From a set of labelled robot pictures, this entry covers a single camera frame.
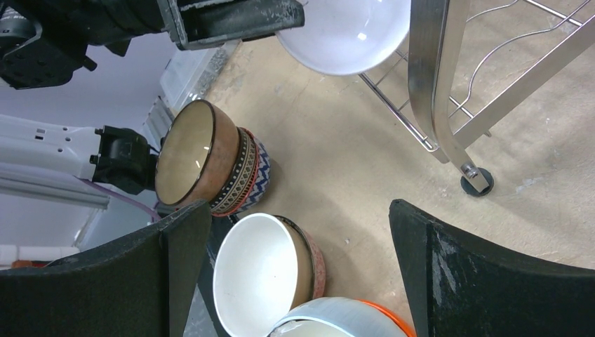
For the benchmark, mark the brown glazed bowl stack top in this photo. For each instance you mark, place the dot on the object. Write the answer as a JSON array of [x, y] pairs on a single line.
[[197, 155]]

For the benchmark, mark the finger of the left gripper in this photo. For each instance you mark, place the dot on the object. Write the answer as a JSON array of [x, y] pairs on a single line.
[[195, 25]]

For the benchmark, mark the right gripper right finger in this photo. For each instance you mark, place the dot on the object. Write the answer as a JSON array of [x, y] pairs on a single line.
[[459, 284]]

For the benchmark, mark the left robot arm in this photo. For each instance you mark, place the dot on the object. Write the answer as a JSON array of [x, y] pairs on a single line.
[[116, 156]]

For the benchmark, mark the white cream bowl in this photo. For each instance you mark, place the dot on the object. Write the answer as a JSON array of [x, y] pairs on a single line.
[[266, 266]]

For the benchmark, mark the patterned bowl under brown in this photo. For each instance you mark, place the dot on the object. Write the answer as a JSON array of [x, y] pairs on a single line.
[[249, 179]]

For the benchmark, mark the steel two-tier dish rack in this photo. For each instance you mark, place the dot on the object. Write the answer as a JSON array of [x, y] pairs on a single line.
[[510, 49]]

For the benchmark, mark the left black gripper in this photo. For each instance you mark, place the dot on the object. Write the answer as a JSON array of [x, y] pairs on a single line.
[[43, 43]]

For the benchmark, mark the white blue-rimmed bowl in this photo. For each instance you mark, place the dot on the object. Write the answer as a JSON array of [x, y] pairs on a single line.
[[340, 316]]

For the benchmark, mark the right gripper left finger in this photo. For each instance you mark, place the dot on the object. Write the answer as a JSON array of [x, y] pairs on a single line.
[[140, 284]]

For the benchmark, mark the clear plastic screw box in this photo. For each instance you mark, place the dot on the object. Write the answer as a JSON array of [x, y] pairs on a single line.
[[189, 75]]

